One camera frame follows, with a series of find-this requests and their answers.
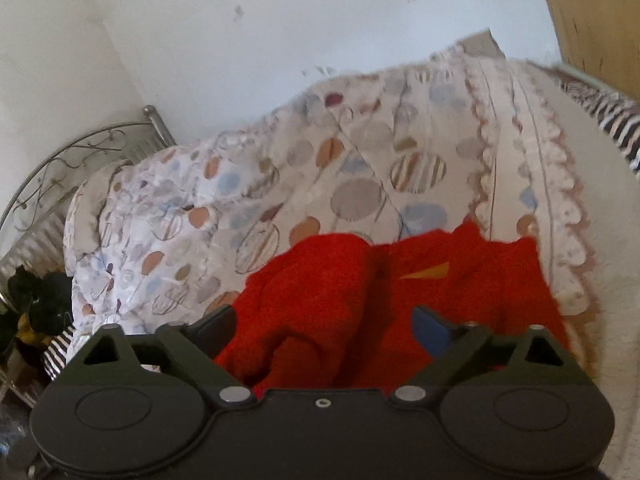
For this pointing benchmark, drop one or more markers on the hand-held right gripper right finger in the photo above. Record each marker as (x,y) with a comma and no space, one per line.
(431,334)

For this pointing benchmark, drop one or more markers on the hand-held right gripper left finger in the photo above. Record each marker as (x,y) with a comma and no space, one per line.
(216,331)

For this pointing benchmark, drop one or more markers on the red fleece garment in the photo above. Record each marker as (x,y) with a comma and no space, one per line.
(340,300)

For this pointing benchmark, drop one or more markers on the striped bed sheet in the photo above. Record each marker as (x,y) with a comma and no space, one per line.
(622,117)
(56,352)

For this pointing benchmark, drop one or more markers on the beige pillow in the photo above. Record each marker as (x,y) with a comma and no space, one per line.
(86,205)

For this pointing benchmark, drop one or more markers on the black bag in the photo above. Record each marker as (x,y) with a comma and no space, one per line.
(37,295)

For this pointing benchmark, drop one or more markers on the patterned white duvet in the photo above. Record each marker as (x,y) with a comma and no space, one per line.
(360,160)

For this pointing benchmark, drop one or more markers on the yellow cloth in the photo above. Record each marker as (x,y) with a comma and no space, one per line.
(26,332)

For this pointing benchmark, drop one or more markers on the cream bed cover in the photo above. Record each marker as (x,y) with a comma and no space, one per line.
(615,270)

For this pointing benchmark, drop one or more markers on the metal bed headboard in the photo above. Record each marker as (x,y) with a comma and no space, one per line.
(45,195)

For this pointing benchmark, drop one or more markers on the wooden wardrobe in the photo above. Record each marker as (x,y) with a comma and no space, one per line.
(595,20)

